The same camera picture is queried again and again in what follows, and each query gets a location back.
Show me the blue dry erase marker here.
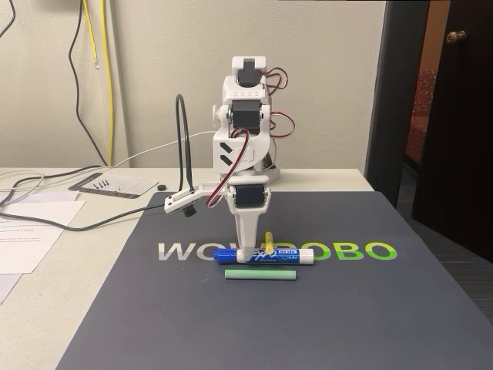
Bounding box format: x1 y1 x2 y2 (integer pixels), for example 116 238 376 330
213 247 316 267

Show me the green chalk stick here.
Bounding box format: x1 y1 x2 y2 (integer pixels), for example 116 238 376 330
224 268 298 282

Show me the grey WOWROBO mat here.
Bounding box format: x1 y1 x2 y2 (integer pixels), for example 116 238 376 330
53 190 493 370

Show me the striped screw card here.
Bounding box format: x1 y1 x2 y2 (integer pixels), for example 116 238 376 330
68 173 159 200

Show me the blank white paper sheet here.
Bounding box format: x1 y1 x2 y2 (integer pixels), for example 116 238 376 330
6 199 86 229

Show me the printed white paper sheet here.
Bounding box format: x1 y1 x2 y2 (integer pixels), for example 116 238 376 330
0 215 70 275

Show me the dark wooden door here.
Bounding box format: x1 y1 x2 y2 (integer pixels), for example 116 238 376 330
411 0 493 266

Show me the red servo wire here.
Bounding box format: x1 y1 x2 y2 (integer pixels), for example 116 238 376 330
206 129 251 209

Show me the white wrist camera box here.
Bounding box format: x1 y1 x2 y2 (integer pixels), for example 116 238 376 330
163 183 219 219

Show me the black camera cable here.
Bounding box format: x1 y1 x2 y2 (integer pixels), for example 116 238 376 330
0 93 193 232

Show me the white cable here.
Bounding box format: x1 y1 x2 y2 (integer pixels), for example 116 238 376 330
0 132 216 205

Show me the long yellow wire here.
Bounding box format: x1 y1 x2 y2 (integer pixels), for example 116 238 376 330
100 0 115 166

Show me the dark grey door frame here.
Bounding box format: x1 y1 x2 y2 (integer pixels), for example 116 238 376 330
364 0 431 212

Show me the black wall cable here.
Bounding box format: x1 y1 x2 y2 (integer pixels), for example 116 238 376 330
69 0 109 167

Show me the short yellow wire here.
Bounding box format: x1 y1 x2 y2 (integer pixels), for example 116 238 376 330
82 0 101 70

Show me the thin black wire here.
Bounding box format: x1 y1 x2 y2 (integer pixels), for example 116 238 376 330
0 0 17 39

